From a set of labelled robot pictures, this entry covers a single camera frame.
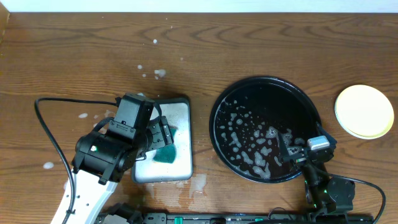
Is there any left black cable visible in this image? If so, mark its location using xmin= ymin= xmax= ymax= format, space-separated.
xmin=34 ymin=97 xmax=119 ymax=224

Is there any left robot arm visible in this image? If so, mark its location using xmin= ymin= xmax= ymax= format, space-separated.
xmin=52 ymin=116 xmax=176 ymax=223

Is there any yellow plate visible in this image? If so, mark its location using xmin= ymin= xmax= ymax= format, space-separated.
xmin=335 ymin=85 xmax=394 ymax=139

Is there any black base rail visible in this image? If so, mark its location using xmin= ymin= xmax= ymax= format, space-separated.
xmin=94 ymin=203 xmax=374 ymax=224

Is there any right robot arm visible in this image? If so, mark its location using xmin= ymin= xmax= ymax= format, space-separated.
xmin=278 ymin=123 xmax=355 ymax=223

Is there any green scrubbing sponge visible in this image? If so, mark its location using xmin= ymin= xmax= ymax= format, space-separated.
xmin=153 ymin=143 xmax=177 ymax=164

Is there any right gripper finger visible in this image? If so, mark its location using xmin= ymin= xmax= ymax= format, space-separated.
xmin=278 ymin=132 xmax=292 ymax=162
xmin=316 ymin=122 xmax=336 ymax=146

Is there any black rectangular soap tray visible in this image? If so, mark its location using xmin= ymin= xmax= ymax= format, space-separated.
xmin=131 ymin=98 xmax=193 ymax=184

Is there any black round tray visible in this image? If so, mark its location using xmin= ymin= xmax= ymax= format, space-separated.
xmin=209 ymin=77 xmax=321 ymax=184

